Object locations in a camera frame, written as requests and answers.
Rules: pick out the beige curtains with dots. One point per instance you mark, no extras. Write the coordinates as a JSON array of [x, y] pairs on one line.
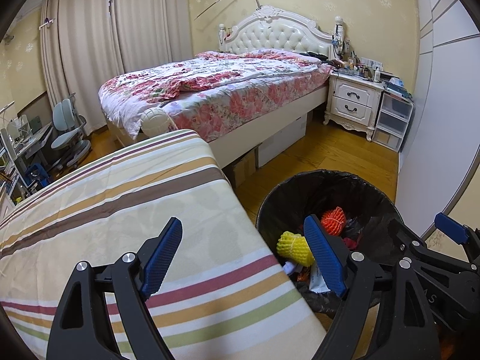
[[97, 37]]

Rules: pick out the black lined trash bin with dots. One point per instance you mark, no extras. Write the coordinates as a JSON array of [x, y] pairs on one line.
[[292, 195]]

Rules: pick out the white wardrobe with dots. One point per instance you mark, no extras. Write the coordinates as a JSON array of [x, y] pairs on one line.
[[446, 101]]

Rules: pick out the white nightstand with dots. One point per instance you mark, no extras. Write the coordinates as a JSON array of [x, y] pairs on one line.
[[352, 101]]

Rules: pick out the white box under bed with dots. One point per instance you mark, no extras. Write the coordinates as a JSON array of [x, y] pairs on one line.
[[283, 138]]

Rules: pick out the grey desk chair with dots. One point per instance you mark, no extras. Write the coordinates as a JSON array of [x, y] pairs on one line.
[[69, 131]]

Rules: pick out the red foam fruit net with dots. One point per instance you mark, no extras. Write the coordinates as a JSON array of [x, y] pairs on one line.
[[333, 220]]

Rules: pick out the clutter of bottles on nightstand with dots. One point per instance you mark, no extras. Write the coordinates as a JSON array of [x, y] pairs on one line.
[[360, 65]]

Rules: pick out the white study desk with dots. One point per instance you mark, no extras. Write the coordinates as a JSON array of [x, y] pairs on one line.
[[32, 142]]

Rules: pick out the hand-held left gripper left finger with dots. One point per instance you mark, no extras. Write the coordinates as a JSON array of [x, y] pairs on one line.
[[163, 251]]

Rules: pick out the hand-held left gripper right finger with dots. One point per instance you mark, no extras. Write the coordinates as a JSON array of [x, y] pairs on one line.
[[324, 255]]

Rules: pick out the cardboard box under bed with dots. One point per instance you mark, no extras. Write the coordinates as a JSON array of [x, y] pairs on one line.
[[243, 167]]

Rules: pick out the dark red mesh cloth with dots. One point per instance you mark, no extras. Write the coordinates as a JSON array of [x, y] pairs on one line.
[[350, 243]]

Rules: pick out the clear plastic drawer unit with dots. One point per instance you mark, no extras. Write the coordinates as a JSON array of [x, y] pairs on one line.
[[392, 122]]

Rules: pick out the yellow foam fruit net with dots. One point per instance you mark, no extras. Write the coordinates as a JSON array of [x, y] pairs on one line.
[[294, 249]]

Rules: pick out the blue plastic stool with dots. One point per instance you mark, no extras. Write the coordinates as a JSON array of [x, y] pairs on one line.
[[37, 176]]

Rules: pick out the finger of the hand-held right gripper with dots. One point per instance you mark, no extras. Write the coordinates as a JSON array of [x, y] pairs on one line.
[[408, 242], [450, 227]]

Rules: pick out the white desk lamp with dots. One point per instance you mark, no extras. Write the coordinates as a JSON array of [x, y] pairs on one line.
[[7, 107]]

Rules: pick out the stack of books and boxes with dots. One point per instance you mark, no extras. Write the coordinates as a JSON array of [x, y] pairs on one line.
[[397, 88]]

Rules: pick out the white bed with tufted headboard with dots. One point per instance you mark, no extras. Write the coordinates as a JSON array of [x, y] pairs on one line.
[[273, 33]]

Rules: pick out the pink floral duvet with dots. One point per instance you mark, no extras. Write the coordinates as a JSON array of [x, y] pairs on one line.
[[210, 86]]

